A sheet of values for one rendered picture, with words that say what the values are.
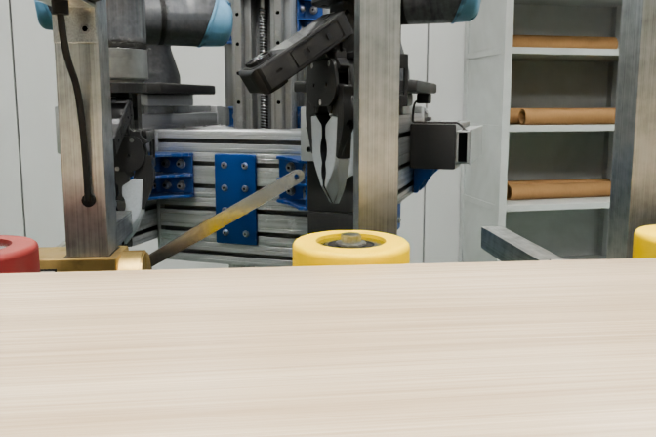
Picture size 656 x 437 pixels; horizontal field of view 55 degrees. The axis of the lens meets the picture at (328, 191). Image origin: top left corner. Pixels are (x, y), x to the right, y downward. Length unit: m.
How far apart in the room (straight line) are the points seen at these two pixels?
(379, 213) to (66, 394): 0.37
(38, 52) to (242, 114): 2.01
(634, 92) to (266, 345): 0.46
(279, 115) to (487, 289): 1.01
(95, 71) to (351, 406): 0.41
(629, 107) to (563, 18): 3.13
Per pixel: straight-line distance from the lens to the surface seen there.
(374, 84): 0.55
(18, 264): 0.45
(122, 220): 0.82
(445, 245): 3.54
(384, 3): 0.56
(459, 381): 0.24
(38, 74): 3.26
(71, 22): 0.57
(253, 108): 1.37
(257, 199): 0.64
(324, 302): 0.32
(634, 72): 0.64
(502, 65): 3.10
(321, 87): 0.64
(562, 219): 3.83
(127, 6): 0.86
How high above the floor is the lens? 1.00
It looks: 8 degrees down
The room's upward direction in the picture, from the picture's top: straight up
